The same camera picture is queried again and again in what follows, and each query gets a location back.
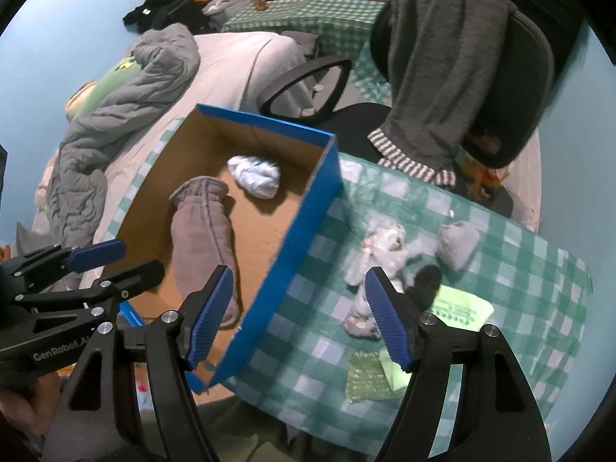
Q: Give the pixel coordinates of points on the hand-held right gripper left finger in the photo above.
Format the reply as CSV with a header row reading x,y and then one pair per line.
x,y
209,317

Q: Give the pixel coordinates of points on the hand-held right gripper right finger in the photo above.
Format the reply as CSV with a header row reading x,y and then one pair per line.
x,y
385,317

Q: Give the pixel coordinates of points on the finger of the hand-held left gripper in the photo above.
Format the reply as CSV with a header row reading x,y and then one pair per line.
x,y
96,255
139,274

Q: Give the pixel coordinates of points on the white grey long sock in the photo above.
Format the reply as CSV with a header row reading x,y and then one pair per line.
x,y
385,245

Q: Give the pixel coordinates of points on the light green sock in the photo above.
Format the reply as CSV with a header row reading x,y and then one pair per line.
x,y
457,308

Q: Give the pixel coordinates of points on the small grey sock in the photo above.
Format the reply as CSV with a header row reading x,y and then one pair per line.
x,y
457,245

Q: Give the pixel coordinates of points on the blue cardboard box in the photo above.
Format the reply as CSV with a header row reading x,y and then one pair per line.
x,y
293,260

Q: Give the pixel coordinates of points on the person's left hand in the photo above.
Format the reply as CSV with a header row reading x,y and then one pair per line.
x,y
24,409

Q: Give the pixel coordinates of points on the dark green sock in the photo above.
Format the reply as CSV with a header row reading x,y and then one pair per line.
x,y
368,380

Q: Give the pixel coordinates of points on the grey-brown rolled cloth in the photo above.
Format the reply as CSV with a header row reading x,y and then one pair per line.
x,y
197,231

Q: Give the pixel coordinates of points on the green checked tablecloth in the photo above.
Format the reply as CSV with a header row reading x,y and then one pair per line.
x,y
313,19
505,269

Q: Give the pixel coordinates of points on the white crumpled cloth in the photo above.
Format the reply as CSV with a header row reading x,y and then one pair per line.
x,y
255,178

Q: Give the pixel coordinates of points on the grey quilt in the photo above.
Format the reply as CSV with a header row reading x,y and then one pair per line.
x,y
120,91

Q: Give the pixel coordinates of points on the orange patterned toy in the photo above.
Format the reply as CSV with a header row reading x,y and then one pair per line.
x,y
481,173

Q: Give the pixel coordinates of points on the green plush toy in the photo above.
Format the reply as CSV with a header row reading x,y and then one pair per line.
x,y
108,82

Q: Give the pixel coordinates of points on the bed with white sheet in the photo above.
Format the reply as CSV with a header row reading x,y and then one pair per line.
x,y
231,67

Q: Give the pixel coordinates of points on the black clothes pile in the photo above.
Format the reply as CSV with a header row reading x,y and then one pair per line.
x,y
163,9

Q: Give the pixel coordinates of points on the grey sweater with striped cuffs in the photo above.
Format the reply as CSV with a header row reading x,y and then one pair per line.
x,y
433,57

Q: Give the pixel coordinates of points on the black office chair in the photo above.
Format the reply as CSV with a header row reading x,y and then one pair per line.
x,y
524,82

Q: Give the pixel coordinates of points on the grey clothes pile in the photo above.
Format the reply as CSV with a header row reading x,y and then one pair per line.
x,y
226,5

